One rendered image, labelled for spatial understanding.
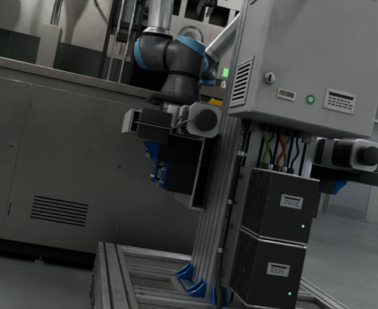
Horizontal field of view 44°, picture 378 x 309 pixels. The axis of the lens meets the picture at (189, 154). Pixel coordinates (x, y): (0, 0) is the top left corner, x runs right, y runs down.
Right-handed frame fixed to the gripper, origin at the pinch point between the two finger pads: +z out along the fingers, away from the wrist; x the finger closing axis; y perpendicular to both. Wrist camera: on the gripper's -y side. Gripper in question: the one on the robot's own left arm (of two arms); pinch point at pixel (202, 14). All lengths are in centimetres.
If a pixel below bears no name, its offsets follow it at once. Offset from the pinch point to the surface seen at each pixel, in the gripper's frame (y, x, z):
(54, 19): 5, 74, 28
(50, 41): -5, 73, 34
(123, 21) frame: -4.2, 37.9, 12.0
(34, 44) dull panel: 13, 86, 54
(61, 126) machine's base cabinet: -60, 55, 37
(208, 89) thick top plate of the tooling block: -18.2, -12.3, 31.7
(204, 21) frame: 41, -8, 30
